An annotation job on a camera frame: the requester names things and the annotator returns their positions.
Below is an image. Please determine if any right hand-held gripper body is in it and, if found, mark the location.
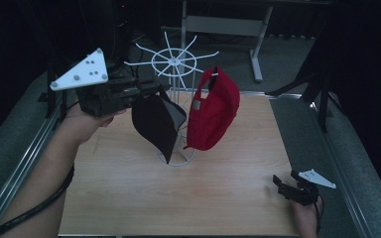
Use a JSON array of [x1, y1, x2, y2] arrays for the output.
[[290, 169, 337, 207]]

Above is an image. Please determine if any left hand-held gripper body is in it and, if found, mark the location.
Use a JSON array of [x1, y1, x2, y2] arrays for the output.
[[50, 48, 142, 119]]

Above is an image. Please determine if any grey and black baseball cap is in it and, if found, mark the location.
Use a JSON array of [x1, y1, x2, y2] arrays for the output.
[[131, 85, 188, 166]]

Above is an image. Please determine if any white wire display rack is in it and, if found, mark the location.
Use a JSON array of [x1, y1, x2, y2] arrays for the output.
[[123, 31, 220, 168]]

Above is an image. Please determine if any red baseball cap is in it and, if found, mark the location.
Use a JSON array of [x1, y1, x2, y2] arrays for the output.
[[183, 65, 241, 152]]

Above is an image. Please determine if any person's right hand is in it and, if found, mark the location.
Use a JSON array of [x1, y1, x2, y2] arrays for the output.
[[291, 195, 323, 238]]

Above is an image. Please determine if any person's left hand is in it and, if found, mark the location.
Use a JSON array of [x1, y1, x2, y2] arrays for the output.
[[57, 102, 127, 147]]

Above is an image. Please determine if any black tripod stand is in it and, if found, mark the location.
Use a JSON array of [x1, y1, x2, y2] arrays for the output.
[[265, 62, 346, 134], [44, 49, 80, 119]]

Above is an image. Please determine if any dark computer tower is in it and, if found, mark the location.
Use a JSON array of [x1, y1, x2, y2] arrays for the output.
[[110, 0, 137, 70]]

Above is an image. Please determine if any black cable on floor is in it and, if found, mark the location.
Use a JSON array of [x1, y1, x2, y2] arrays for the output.
[[125, 39, 147, 80]]

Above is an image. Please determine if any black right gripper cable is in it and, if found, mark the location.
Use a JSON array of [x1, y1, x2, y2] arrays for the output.
[[315, 193, 325, 234]]

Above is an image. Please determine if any aluminium floor rail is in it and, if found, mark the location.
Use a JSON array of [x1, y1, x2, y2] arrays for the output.
[[0, 86, 72, 238], [306, 95, 381, 238]]

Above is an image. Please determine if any grey metal desk frame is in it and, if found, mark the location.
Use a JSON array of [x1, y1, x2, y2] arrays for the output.
[[180, 0, 331, 83]]

